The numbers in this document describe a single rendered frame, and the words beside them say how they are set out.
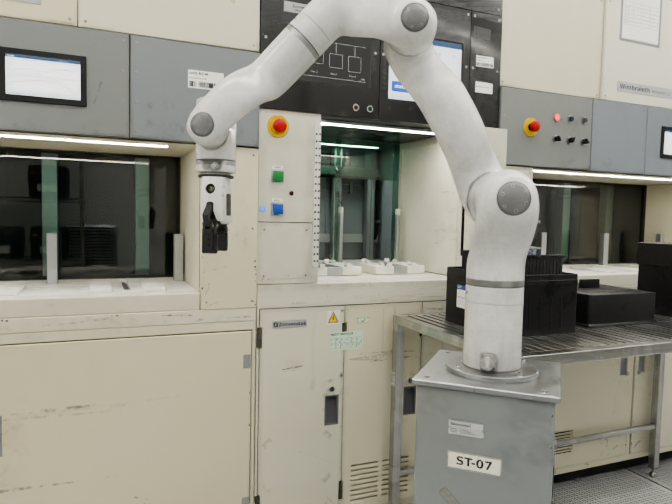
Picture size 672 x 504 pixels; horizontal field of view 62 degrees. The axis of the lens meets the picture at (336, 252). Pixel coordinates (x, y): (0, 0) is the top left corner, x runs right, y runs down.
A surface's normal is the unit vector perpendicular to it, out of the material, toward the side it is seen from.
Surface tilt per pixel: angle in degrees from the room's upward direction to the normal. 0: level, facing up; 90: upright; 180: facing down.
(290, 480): 90
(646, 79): 90
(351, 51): 90
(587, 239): 90
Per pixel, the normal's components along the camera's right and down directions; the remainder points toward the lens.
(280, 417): 0.40, 0.07
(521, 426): -0.37, 0.05
